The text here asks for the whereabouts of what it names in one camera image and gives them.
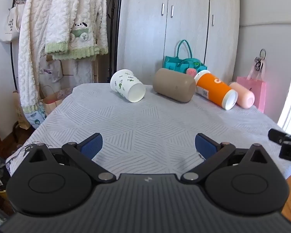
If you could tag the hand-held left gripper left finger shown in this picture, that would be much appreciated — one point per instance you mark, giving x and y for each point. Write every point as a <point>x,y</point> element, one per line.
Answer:
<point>93,146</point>

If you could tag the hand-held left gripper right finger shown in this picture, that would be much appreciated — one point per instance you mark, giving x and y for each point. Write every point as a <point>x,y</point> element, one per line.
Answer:
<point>205,146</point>

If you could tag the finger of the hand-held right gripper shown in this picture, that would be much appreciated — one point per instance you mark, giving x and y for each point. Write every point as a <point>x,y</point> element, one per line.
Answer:
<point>276,136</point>

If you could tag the pink cup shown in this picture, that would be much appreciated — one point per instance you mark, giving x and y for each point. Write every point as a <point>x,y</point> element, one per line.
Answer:
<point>241,93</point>

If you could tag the orange cup with white rim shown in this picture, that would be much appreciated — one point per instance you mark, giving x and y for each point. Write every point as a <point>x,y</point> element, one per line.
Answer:
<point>214,88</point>

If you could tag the beige cup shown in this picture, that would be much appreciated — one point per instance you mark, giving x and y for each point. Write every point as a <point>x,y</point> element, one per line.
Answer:
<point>173,85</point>

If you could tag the white cup with green print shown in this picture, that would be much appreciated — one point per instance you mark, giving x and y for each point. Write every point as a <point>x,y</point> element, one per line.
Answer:
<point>123,82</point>

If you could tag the pink gift bag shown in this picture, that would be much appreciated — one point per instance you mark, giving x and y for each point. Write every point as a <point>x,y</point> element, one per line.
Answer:
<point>258,89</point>

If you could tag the brown paper bag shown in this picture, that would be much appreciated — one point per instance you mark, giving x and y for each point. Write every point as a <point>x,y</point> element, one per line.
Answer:
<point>52,102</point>

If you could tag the blue and white printed bag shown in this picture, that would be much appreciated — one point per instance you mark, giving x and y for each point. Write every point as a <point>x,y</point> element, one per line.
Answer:
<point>36,117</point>

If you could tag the pink round dotted pouch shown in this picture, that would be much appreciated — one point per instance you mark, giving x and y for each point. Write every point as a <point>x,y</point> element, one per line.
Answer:
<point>191,72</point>

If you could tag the small white printed bag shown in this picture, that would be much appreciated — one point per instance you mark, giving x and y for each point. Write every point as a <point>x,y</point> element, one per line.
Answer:
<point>51,71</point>

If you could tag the teal handbag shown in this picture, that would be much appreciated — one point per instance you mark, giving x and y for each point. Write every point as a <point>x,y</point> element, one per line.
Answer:
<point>171,64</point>

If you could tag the black clothes rack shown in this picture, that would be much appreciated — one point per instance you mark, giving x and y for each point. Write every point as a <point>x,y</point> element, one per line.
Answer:
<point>12,60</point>

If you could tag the black tripod stand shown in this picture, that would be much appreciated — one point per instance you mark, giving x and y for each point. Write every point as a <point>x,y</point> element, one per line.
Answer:
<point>112,29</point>

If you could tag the grey wardrobe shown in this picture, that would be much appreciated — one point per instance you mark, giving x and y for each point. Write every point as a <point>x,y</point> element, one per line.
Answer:
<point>184,29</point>

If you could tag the white fluffy pajamas green trim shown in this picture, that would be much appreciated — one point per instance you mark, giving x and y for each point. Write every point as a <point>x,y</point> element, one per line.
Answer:
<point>63,17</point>

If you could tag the white canvas tote bag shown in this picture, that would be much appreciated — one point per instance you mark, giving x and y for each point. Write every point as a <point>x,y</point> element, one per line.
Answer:
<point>12,21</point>

